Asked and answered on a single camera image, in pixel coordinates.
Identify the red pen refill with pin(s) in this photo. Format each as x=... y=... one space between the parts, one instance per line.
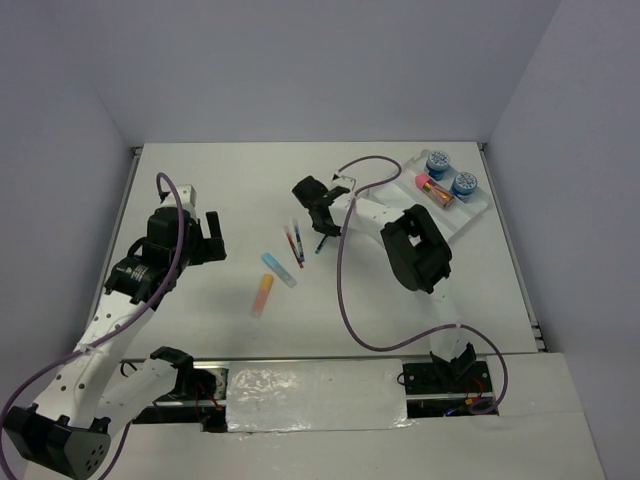
x=293 y=246

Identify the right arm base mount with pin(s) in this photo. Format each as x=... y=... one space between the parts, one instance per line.
x=456 y=388

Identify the silver foil sheet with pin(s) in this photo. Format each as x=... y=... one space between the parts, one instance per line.
x=310 y=396

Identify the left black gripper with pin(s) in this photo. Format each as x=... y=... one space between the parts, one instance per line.
x=209 y=248

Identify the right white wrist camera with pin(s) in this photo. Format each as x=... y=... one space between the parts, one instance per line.
x=343 y=181

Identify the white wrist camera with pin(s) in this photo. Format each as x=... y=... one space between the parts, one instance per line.
x=187 y=196
x=343 y=181

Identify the white compartment tray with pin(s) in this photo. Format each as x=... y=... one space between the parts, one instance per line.
x=439 y=181

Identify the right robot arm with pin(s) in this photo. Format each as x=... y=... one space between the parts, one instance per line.
x=417 y=252

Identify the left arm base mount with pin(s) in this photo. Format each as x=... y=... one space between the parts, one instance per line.
x=199 y=399

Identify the orange glue stick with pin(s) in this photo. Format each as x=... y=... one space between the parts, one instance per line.
x=262 y=295

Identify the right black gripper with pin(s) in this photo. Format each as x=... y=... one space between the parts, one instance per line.
x=331 y=231

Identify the blue capped glue stick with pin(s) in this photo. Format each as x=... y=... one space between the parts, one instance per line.
x=278 y=269

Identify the pink capped tube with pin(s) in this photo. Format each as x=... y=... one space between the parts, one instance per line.
x=434 y=191

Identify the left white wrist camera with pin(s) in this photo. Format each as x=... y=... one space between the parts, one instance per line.
x=187 y=196

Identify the blue jar patterned lid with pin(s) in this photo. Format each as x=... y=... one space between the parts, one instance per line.
x=436 y=164

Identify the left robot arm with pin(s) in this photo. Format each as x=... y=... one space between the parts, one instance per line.
x=69 y=427

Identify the dark blue pen refill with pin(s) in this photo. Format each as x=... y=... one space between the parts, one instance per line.
x=320 y=246

